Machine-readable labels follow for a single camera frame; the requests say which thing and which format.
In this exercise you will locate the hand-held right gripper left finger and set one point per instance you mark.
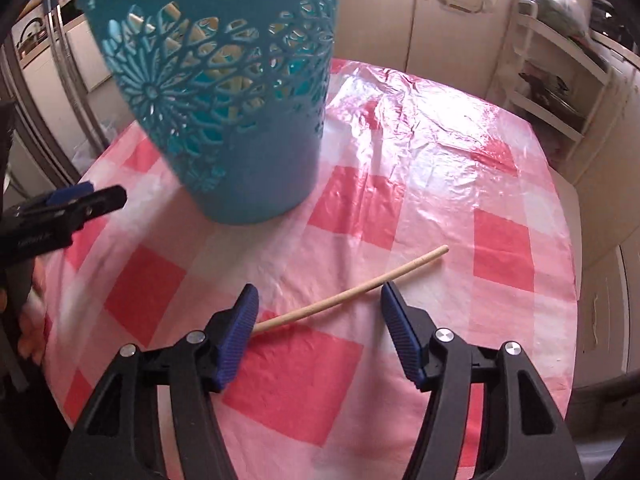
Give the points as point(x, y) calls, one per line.
point(235, 340)

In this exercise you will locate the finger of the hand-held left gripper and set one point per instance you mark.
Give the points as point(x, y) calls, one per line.
point(70, 195)
point(102, 202)

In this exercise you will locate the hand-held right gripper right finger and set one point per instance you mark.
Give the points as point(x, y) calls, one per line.
point(402, 340)

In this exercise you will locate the single bamboo chopstick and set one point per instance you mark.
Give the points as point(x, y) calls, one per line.
point(350, 295)

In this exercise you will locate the teal perforated plastic basket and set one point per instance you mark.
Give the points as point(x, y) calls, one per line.
point(260, 175)

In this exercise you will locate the person's left hand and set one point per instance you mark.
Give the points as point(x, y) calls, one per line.
point(32, 345)

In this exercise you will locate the silver mop pole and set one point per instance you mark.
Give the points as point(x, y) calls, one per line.
point(70, 85)

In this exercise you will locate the pink checked plastic tablecloth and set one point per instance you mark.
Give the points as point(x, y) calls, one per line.
point(350, 210)

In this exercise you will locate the cream stove counter cabinet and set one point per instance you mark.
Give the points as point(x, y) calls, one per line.
point(85, 55)

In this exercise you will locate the cream drawer cabinets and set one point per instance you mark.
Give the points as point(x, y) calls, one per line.
point(610, 185)

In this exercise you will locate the black lidded pot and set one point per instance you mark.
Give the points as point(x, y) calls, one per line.
point(555, 95)

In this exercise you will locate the cream sink counter cabinets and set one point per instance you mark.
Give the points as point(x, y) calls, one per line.
point(390, 25)

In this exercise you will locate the white trolley rack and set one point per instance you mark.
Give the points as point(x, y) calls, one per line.
point(575, 65)

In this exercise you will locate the plastic bag of greens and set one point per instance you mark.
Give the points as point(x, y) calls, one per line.
point(565, 2)

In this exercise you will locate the grey sliding door frame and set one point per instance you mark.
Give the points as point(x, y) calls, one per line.
point(30, 125)

